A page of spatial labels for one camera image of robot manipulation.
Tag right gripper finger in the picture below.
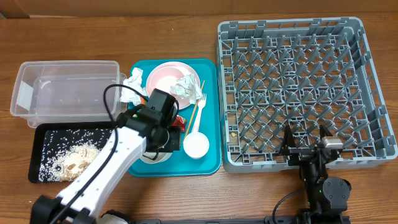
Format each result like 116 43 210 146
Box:
320 124 333 146
281 124 295 149

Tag white napkin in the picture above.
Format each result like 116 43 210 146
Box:
121 67 147 106
170 73 203 105

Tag white bowl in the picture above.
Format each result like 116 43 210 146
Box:
141 152 172 164

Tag rice and peanut shells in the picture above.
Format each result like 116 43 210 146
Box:
38 128 113 182

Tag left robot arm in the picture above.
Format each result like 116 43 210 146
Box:
30 89 179 223

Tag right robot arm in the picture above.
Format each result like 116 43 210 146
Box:
272 125 351 223

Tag grey dishwasher rack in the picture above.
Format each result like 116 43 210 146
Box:
217 17 397 173

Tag red snack wrapper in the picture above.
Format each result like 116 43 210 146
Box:
172 115 187 132

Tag pink plate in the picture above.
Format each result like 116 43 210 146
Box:
146 62 200 110

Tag white plastic fork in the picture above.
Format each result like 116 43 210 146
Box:
192 93 206 133

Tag teal plastic tray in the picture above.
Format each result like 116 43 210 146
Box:
128 58 222 177

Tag wooden chopstick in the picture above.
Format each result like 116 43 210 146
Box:
183 80 205 140

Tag small white cup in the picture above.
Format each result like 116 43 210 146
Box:
183 132 210 159

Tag black plastic tray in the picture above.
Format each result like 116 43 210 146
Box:
28 121 113 184

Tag clear plastic bin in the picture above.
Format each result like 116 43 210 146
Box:
10 60 127 128

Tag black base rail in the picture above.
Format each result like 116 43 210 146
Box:
130 214 352 224

